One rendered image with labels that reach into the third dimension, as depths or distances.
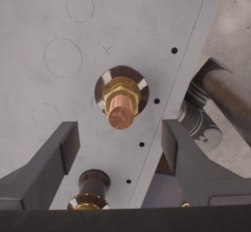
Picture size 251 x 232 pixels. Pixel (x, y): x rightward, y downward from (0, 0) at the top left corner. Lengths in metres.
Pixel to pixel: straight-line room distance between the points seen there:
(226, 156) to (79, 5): 2.23
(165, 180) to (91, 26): 0.98
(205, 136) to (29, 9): 0.57
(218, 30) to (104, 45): 1.65
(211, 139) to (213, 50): 1.39
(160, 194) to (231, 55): 1.45
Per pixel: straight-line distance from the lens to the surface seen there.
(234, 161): 2.50
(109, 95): 0.24
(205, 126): 0.62
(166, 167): 1.29
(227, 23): 2.01
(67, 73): 0.41
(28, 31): 0.44
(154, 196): 1.24
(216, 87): 0.60
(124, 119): 0.20
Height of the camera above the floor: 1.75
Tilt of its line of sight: 73 degrees down
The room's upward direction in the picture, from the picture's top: 178 degrees clockwise
